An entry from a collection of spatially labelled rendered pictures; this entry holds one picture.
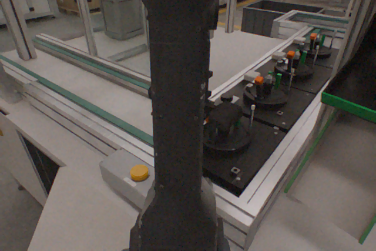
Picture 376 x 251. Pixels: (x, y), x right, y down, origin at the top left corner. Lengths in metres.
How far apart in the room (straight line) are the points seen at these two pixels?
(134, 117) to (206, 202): 0.65
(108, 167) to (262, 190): 0.34
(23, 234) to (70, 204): 1.16
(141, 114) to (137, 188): 0.35
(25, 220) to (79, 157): 1.14
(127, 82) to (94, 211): 0.51
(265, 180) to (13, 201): 1.73
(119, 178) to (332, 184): 0.43
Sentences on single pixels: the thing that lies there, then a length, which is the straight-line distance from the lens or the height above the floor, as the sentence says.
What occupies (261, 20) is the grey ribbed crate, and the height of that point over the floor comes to 0.76.
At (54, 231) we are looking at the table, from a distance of 0.71.
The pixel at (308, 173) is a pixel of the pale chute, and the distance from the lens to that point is 0.57.
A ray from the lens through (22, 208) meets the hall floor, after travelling 2.02.
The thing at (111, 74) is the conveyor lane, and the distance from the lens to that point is 1.11.
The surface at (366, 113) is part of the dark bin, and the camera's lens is 0.44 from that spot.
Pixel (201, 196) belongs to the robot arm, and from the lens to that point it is 0.23.
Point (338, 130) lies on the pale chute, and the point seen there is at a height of 1.10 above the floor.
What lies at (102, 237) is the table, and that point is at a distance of 0.67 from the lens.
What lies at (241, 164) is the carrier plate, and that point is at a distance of 0.63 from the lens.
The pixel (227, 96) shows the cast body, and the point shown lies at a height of 1.10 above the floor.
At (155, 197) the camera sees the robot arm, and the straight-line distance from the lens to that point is 0.24.
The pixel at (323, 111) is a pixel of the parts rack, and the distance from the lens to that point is 0.59.
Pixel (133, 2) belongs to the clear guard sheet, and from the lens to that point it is 0.97.
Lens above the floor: 1.41
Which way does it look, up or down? 34 degrees down
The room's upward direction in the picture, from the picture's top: straight up
